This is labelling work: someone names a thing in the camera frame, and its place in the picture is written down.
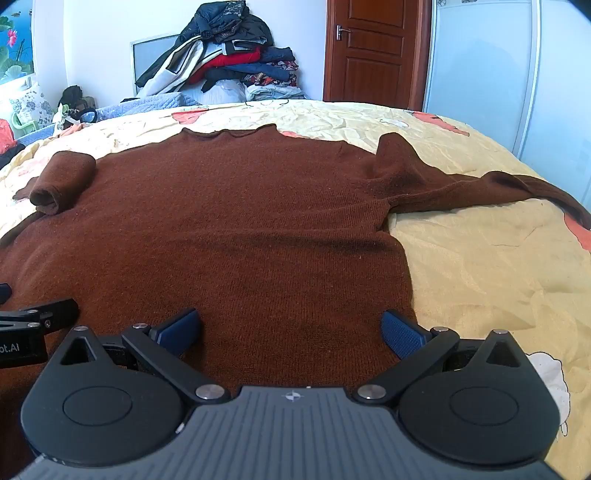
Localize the black bag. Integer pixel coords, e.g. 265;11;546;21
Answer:
58;86;99;124

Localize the pile of clothes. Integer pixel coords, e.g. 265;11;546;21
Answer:
135;1;309;105

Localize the grey framed panel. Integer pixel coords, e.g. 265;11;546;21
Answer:
130;34;182;97

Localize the blue wall poster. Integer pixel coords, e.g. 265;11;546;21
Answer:
0;7;36;85

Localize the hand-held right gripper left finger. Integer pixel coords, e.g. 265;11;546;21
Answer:
58;308;232;405

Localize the green plastic chair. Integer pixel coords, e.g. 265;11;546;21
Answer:
11;111;40;137

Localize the yellow printed bedsheet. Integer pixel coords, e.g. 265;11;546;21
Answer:
0;99;591;455

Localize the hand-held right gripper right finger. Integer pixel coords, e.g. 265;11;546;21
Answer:
353;310;530;405

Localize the brown wooden door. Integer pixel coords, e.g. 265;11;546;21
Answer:
323;0;432;112

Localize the floral cloth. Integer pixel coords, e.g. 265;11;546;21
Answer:
0;83;56;132

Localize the brown knit sweater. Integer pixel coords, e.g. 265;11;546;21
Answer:
0;124;591;462

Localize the white wardrobe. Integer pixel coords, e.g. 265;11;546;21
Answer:
422;0;591;210

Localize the blue quilted blanket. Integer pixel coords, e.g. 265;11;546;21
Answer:
18;90;204;144

